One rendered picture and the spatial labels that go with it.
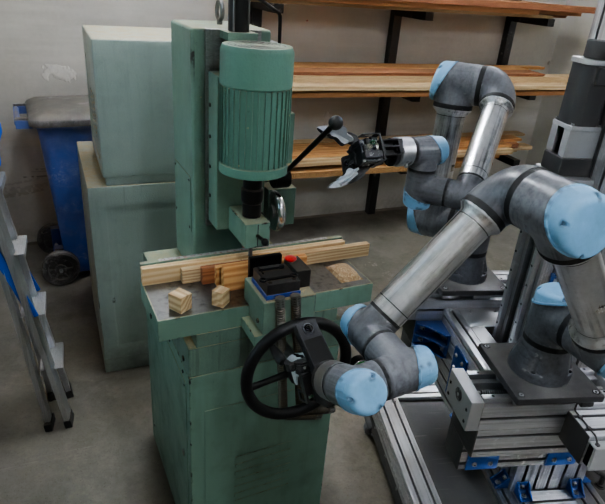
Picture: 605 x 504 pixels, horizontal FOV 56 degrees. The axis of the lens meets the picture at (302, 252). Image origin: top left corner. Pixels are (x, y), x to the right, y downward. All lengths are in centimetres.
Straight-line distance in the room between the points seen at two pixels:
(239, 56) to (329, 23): 271
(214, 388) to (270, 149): 64
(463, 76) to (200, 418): 121
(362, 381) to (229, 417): 76
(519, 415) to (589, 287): 48
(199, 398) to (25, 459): 101
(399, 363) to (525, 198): 36
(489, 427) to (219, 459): 75
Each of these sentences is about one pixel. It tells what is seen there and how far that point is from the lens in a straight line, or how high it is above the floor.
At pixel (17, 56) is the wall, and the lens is 366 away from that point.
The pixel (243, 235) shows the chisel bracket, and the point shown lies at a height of 103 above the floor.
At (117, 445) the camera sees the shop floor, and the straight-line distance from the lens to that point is 239.
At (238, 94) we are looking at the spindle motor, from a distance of 136.
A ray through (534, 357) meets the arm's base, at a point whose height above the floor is 88.
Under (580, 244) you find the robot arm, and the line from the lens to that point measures 105.
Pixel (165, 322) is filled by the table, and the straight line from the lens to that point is 140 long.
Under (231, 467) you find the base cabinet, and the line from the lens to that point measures 179.
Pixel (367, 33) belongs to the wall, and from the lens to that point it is 416.
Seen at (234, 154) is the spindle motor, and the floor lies 126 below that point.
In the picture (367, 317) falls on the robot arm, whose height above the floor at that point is 108.
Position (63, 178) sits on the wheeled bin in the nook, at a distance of 321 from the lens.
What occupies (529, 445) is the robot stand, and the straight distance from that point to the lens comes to 164.
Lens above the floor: 166
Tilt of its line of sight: 26 degrees down
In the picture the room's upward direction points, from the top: 5 degrees clockwise
